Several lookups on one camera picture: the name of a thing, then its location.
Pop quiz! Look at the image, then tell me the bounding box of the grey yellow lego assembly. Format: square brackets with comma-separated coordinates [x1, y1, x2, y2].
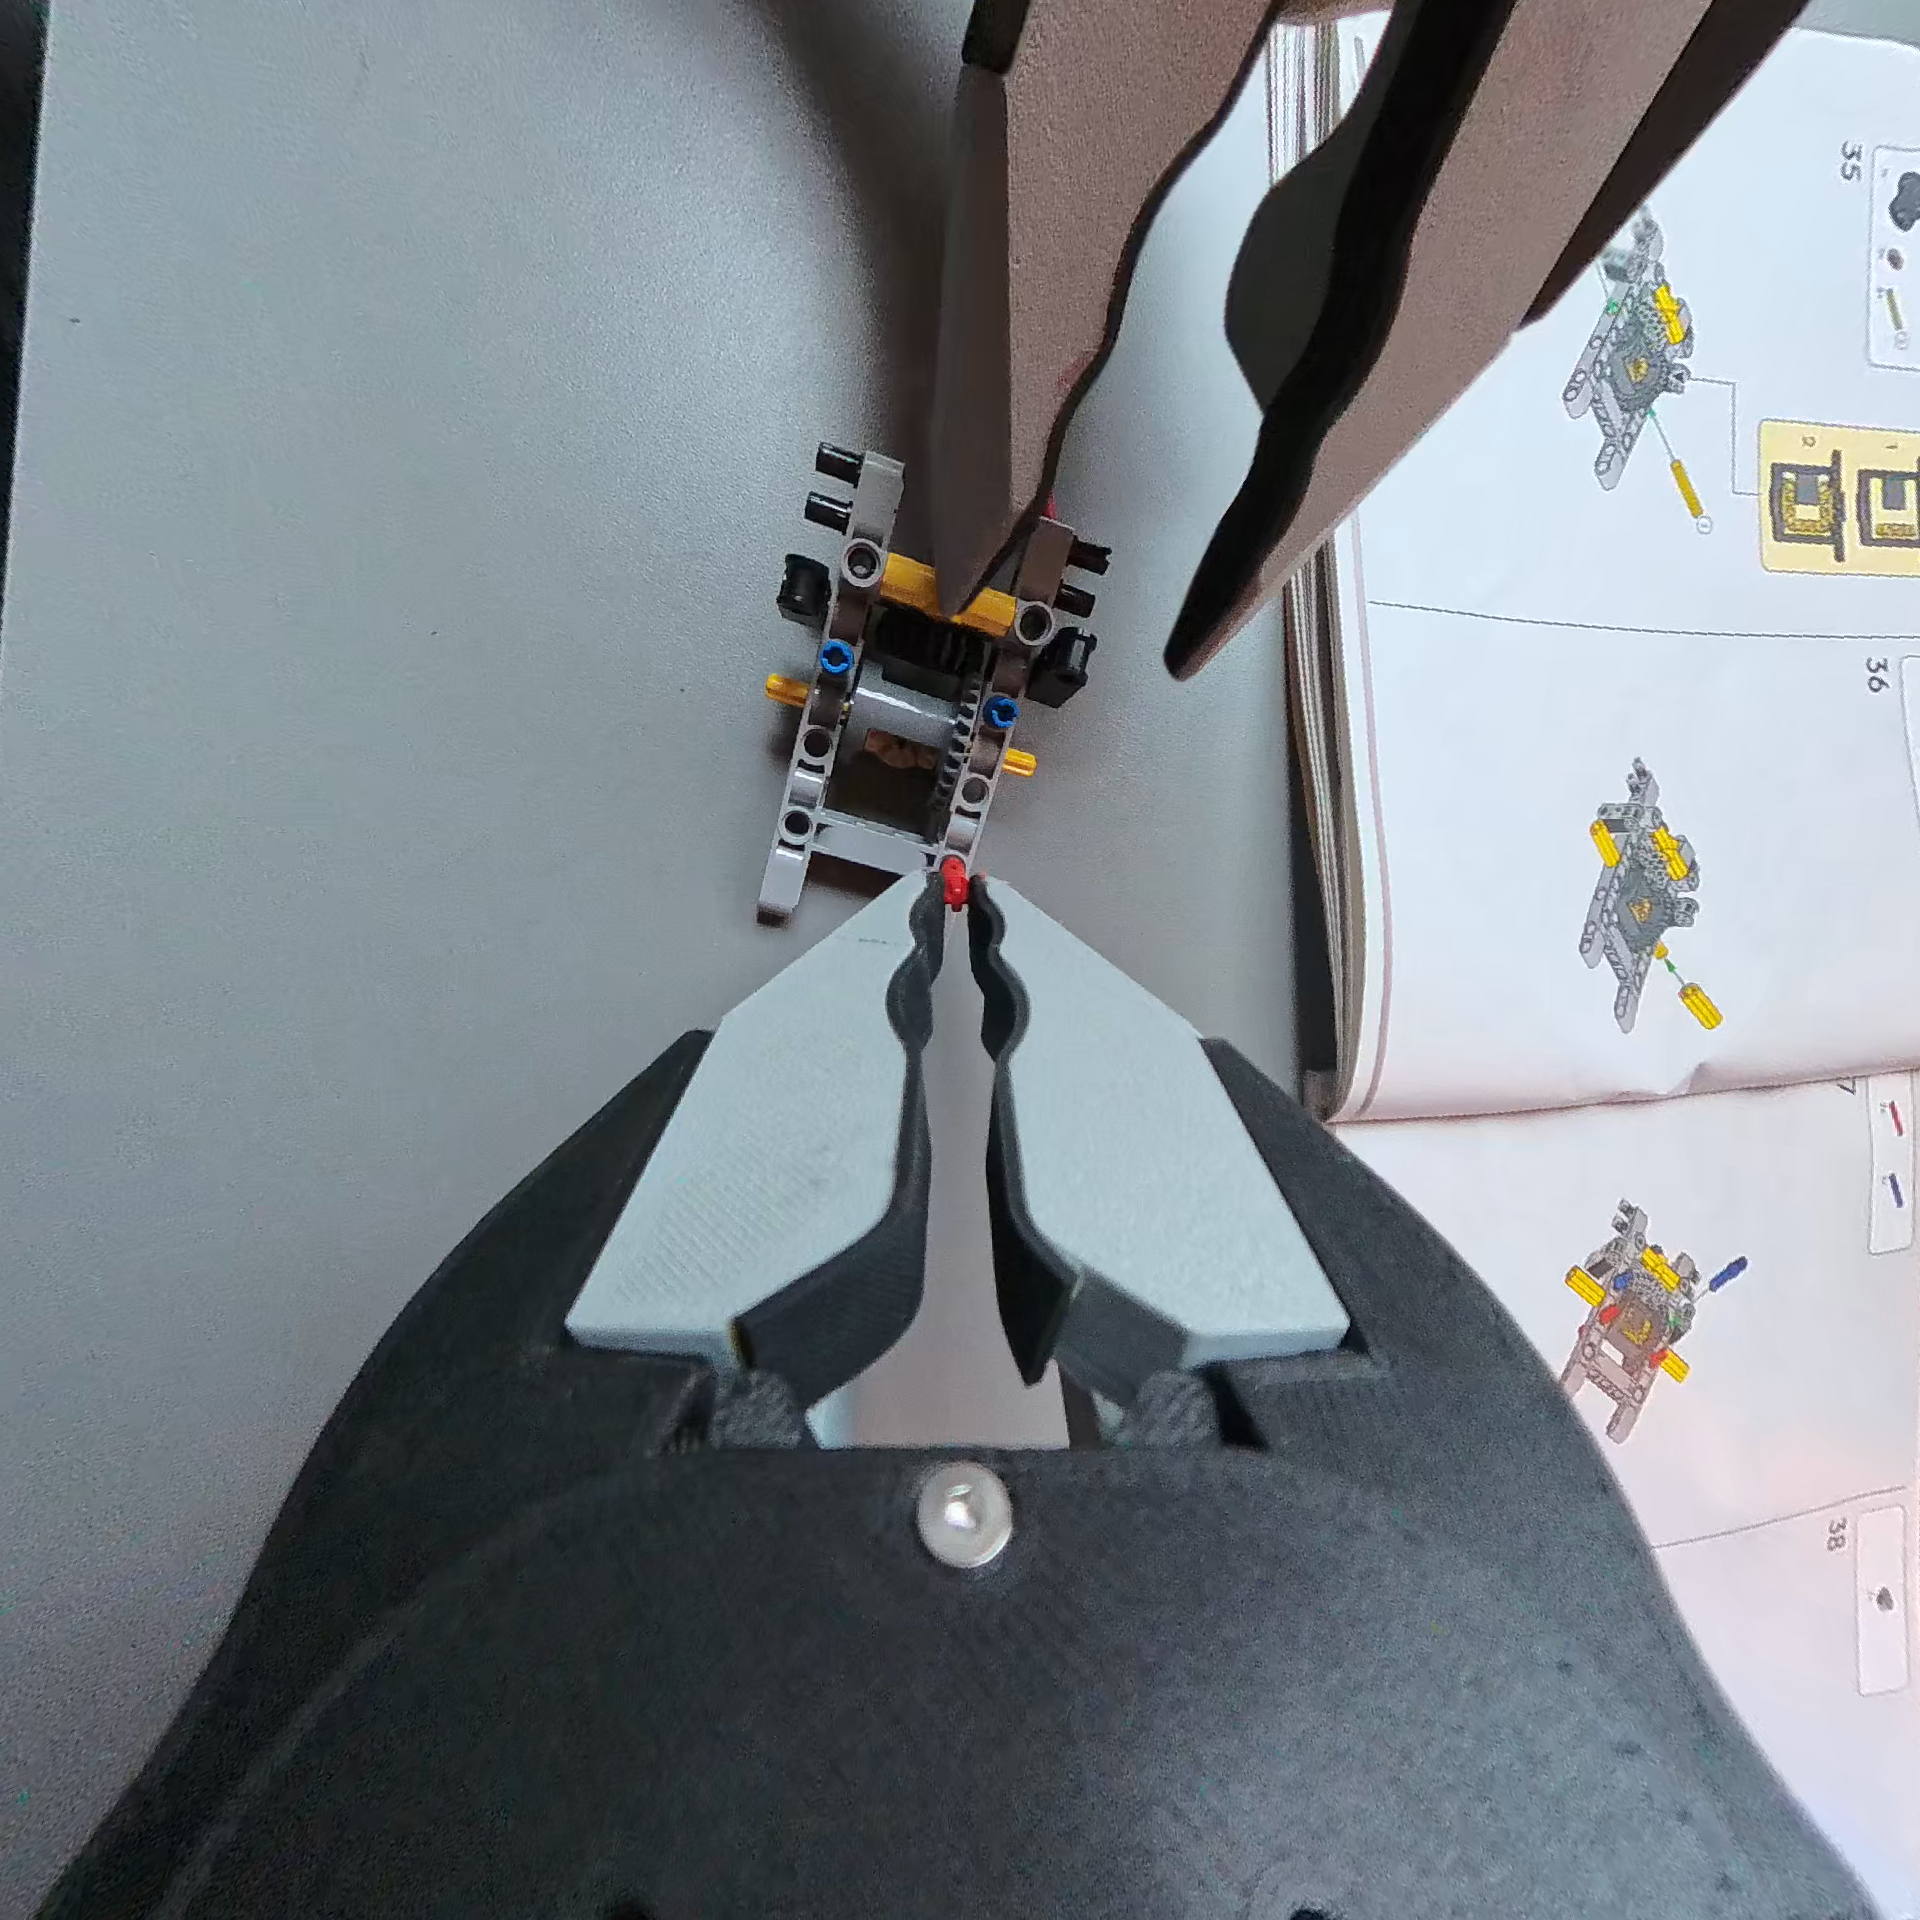
[755, 441, 1115, 925]

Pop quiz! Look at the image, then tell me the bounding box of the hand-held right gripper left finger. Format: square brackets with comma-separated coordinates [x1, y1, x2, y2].
[561, 867, 951, 1418]

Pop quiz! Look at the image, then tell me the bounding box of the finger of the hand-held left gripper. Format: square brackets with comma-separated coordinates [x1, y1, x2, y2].
[1163, 0, 1713, 682]
[926, 0, 1275, 619]

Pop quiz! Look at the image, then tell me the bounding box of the open lego instruction booklet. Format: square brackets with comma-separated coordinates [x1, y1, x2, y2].
[1260, 0, 1920, 1920]

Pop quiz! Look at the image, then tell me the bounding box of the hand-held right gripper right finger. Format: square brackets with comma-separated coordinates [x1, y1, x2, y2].
[970, 878, 1354, 1393]

